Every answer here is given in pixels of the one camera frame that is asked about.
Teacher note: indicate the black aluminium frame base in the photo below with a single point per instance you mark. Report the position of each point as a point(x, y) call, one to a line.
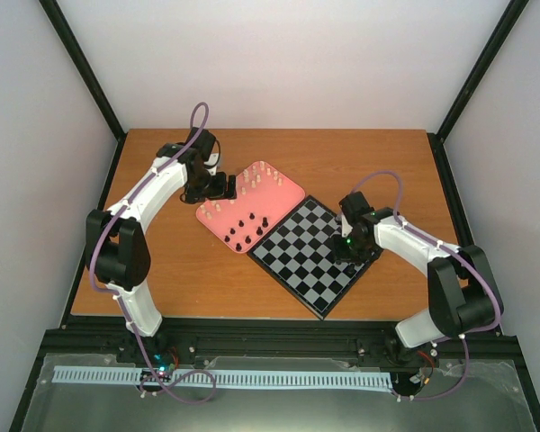
point(198, 341)

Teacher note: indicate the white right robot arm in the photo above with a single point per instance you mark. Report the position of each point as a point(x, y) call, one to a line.
point(462, 295)

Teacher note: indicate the pink plastic tray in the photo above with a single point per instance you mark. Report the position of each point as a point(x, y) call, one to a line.
point(274, 197)

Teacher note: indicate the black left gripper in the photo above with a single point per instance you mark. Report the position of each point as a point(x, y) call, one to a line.
point(219, 192)

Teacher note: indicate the black and white chessboard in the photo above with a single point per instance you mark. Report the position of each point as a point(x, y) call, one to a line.
point(297, 254)

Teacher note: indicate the light blue cable duct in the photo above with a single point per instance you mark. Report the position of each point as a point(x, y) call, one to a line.
point(226, 379)

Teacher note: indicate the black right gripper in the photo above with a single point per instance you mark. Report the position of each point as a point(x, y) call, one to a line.
point(341, 256)

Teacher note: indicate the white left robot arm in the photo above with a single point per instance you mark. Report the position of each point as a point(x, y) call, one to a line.
point(116, 251)

